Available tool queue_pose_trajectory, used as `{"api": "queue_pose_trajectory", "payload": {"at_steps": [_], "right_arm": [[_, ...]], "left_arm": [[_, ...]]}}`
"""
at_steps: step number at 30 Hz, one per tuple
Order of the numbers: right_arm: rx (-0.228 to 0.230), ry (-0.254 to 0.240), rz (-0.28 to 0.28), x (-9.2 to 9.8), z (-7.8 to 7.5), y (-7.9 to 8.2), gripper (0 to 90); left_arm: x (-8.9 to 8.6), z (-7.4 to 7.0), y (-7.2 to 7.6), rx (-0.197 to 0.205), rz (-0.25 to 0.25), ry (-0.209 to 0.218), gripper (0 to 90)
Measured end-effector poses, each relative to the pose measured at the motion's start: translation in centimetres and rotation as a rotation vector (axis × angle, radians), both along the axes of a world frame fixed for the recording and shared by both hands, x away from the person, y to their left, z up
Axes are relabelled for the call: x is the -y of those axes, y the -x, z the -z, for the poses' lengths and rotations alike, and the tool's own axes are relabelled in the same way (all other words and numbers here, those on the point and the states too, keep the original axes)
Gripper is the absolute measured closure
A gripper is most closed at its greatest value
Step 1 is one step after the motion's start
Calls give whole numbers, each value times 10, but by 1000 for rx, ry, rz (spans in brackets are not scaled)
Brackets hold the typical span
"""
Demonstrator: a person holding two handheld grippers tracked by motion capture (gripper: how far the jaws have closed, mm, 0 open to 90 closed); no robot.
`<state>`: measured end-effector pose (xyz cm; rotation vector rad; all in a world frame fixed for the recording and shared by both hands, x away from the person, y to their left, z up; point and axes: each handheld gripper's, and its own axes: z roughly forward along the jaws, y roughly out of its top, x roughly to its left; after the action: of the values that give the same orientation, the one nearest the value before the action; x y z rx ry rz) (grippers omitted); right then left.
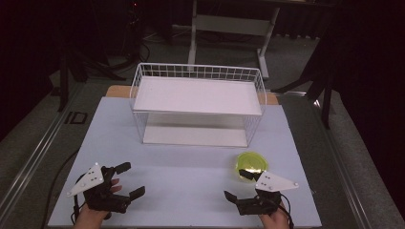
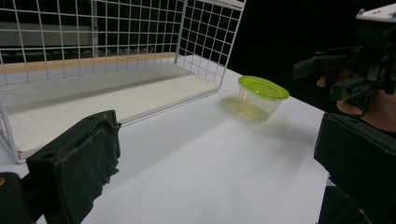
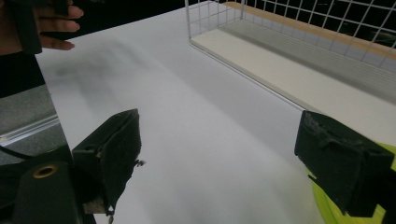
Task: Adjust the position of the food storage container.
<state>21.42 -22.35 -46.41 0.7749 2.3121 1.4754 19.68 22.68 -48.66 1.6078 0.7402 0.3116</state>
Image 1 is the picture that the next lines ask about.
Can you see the white metal stand frame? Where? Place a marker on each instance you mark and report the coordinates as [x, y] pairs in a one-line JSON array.
[[232, 25]]

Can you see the dark equipment stand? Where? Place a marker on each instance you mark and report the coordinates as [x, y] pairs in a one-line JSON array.
[[133, 31]]

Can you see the black floor plate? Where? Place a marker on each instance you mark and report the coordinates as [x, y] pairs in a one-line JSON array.
[[76, 118]]

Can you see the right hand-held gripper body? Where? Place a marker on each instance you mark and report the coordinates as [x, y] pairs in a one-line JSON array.
[[259, 203]]

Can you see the person's right hand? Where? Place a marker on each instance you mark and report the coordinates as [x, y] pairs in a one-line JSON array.
[[275, 220]]

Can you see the metal floor rail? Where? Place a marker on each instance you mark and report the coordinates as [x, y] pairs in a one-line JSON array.
[[38, 149], [337, 159]]

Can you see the green bowl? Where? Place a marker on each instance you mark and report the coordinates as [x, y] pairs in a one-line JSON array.
[[251, 160]]

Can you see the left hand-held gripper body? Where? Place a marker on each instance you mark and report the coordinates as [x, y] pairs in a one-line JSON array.
[[105, 198]]

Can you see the person's left hand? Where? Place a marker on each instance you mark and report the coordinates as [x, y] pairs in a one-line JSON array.
[[92, 218]]

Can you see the black tripod stand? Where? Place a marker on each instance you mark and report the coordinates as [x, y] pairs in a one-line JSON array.
[[63, 82], [326, 105]]

